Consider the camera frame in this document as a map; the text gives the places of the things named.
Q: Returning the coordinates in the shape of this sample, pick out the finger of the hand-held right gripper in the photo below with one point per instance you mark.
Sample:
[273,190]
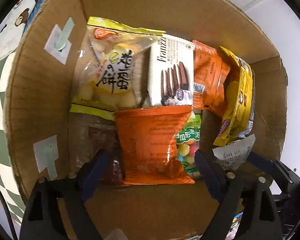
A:
[262,162]

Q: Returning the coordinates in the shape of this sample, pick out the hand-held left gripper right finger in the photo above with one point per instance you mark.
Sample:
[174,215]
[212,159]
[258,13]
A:
[207,172]

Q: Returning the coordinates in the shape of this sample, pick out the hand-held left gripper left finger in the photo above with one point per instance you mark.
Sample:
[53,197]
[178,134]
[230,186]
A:
[95,172]

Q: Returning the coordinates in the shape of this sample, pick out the small red snack packet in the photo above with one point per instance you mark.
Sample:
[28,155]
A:
[113,172]

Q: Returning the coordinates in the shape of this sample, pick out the green candy ball bag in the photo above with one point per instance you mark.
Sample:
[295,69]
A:
[187,152]

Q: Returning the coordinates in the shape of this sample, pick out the white grey snack packet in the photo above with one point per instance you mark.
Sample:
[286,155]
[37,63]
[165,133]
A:
[232,152]

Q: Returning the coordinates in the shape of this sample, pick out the orange snack packet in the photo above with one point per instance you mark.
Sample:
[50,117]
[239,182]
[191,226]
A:
[210,70]
[147,145]

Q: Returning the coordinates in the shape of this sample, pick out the large yellow snack packet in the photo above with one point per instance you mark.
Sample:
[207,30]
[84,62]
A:
[237,100]

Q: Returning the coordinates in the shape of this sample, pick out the clear yellow egg cake bag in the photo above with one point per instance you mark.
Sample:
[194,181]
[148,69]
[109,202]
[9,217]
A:
[107,75]

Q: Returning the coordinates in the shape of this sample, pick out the white cookie box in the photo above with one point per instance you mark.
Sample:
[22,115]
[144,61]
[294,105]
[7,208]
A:
[170,62]

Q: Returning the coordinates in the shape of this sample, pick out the cardboard box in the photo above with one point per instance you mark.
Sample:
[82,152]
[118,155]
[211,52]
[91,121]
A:
[165,12]

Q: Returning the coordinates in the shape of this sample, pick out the green white checkered blanket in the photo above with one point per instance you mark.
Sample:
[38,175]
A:
[0,130]

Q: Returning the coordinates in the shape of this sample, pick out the bear print pillow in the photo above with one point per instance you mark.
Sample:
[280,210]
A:
[12,30]

